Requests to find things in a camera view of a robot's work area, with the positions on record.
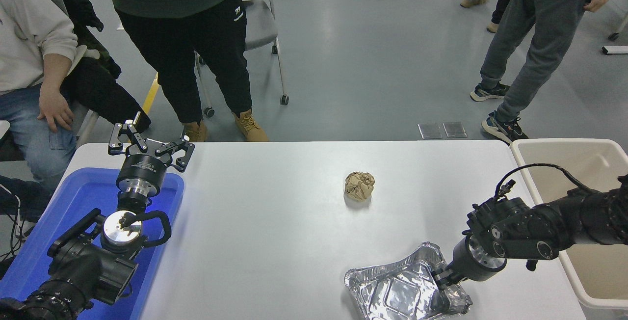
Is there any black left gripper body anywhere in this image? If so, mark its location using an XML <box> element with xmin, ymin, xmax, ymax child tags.
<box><xmin>116</xmin><ymin>153</ymin><xmax>168</xmax><ymax>191</ymax></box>

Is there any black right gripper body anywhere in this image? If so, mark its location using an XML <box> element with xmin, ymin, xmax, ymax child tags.
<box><xmin>445</xmin><ymin>237</ymin><xmax>506</xmax><ymax>282</ymax></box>

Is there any silver foil plate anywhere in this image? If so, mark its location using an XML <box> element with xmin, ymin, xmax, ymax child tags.
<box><xmin>343</xmin><ymin>241</ymin><xmax>473</xmax><ymax>320</ymax></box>

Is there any seated person's left hand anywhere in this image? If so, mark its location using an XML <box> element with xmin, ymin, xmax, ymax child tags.
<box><xmin>38</xmin><ymin>88</ymin><xmax>75</xmax><ymax>133</ymax></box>

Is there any black jacket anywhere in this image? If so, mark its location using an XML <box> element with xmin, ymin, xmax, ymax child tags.
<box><xmin>12</xmin><ymin>0</ymin><xmax>152</xmax><ymax>134</ymax></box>

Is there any blue plastic tray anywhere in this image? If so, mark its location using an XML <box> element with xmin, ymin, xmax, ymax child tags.
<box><xmin>0</xmin><ymin>167</ymin><xmax>185</xmax><ymax>320</ymax></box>

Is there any standing person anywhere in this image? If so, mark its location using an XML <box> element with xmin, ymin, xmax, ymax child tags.
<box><xmin>78</xmin><ymin>0</ymin><xmax>269</xmax><ymax>142</ymax></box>

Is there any crumpled tan paper ball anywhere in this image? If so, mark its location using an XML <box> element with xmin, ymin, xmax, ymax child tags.
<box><xmin>344</xmin><ymin>171</ymin><xmax>375</xmax><ymax>202</ymax></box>

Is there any large pale bin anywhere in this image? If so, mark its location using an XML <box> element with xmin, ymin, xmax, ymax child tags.
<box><xmin>510</xmin><ymin>138</ymin><xmax>628</xmax><ymax>320</ymax></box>

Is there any seated person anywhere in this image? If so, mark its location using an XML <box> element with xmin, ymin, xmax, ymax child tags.
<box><xmin>0</xmin><ymin>0</ymin><xmax>79</xmax><ymax>193</ymax></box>

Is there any grey office chair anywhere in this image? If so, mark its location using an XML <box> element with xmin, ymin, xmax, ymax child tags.
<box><xmin>196</xmin><ymin>0</ymin><xmax>290</xmax><ymax>117</ymax></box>

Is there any chair leg with castor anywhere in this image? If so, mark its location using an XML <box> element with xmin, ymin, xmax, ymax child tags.
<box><xmin>608</xmin><ymin>13</ymin><xmax>628</xmax><ymax>42</ymax></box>

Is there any grey chair frame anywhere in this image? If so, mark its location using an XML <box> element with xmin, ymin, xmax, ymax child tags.
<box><xmin>76</xmin><ymin>110</ymin><xmax>101</xmax><ymax>146</ymax></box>

